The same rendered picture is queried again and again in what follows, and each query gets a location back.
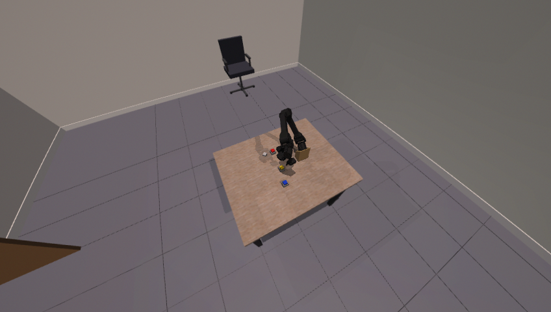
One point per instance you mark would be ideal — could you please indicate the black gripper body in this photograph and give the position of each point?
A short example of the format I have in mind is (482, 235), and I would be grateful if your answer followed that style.
(290, 161)

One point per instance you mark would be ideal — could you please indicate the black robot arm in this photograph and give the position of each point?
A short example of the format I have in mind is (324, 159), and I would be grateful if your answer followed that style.
(284, 137)

